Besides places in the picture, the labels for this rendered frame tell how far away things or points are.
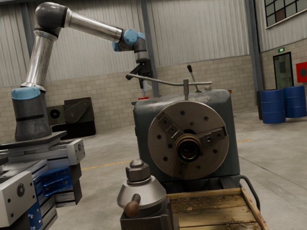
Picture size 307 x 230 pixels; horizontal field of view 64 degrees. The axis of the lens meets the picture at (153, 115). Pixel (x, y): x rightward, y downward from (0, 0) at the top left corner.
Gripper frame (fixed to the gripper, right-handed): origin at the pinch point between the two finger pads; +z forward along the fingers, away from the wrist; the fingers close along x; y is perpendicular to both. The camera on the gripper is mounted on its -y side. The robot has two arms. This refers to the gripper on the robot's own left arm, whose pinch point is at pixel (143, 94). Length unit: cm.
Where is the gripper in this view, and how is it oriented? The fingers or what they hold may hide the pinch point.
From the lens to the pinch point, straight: 146.8
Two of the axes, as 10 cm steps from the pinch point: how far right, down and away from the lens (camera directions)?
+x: 1.2, -1.1, 9.9
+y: 9.8, -1.3, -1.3
